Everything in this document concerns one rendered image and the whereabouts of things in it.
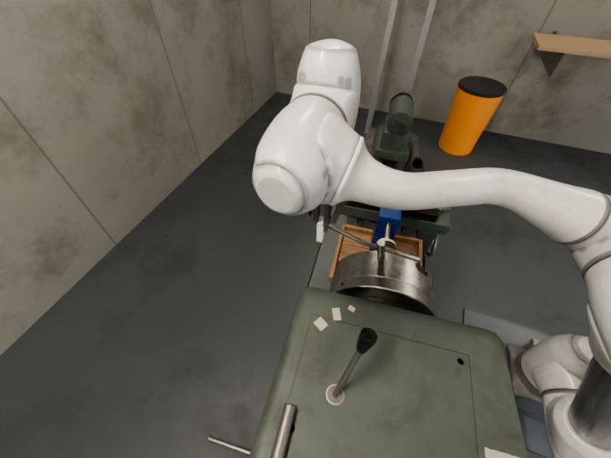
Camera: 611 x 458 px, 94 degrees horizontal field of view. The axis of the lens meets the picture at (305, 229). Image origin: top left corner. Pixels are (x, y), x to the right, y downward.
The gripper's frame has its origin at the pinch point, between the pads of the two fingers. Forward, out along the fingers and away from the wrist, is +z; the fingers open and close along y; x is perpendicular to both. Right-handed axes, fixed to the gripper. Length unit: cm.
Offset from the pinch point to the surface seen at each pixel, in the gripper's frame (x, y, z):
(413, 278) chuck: 0.3, -26.0, 12.0
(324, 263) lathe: -44, 6, 80
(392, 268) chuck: -0.6, -20.2, 10.8
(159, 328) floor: -1, 106, 133
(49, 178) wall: -46, 181, 57
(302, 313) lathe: 19.3, -0.4, 8.8
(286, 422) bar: 40.7, -3.6, 6.6
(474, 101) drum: -263, -94, 73
